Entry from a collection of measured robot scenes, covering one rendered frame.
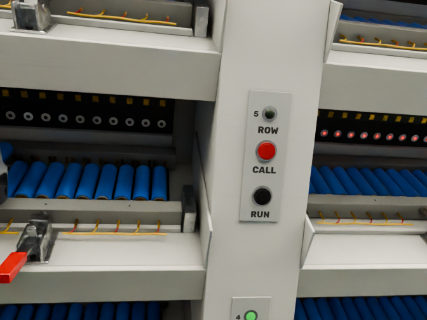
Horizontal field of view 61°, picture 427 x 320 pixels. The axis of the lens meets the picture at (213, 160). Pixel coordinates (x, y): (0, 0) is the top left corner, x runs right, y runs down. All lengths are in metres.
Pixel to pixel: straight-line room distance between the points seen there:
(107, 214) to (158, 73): 0.15
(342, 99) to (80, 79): 0.24
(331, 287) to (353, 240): 0.06
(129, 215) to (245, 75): 0.18
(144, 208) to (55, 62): 0.16
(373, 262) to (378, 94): 0.17
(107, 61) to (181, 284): 0.22
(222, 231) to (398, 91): 0.22
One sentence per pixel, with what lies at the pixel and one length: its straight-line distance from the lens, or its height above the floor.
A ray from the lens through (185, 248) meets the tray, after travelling 0.38.
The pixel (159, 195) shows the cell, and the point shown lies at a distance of 0.41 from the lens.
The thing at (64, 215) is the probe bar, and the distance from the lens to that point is 0.39.
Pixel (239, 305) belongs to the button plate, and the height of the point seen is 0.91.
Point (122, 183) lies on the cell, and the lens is 0.42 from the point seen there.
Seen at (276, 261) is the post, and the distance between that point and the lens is 0.37.
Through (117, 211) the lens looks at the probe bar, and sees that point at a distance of 0.38.
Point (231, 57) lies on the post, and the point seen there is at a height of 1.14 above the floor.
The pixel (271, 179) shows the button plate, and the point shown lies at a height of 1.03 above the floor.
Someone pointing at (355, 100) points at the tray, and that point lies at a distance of 0.38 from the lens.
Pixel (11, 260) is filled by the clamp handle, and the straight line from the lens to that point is 0.33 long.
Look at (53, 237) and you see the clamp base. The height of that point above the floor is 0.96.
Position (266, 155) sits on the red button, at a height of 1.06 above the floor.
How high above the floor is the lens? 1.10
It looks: 10 degrees down
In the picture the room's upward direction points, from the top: 4 degrees clockwise
